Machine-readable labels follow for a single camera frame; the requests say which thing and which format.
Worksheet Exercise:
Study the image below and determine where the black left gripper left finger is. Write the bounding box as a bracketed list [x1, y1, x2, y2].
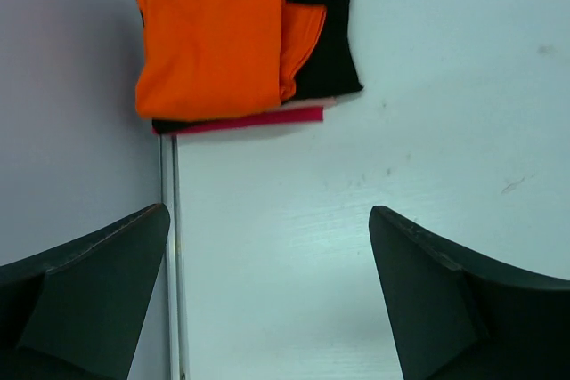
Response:
[1, 204, 170, 379]

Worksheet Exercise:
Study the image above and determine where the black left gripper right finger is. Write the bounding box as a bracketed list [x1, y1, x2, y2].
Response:
[369, 206, 569, 379]

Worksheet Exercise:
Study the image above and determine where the orange t shirt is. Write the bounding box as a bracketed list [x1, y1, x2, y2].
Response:
[135, 0, 326, 122]

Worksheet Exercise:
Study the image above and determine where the magenta folded t shirt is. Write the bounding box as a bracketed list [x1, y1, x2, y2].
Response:
[152, 106, 324, 135]

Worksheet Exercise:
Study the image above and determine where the light pink folded t shirt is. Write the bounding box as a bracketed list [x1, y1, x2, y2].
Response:
[275, 97, 337, 111]

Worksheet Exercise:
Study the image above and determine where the black folded t shirt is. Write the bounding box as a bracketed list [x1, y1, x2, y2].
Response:
[151, 0, 365, 135]

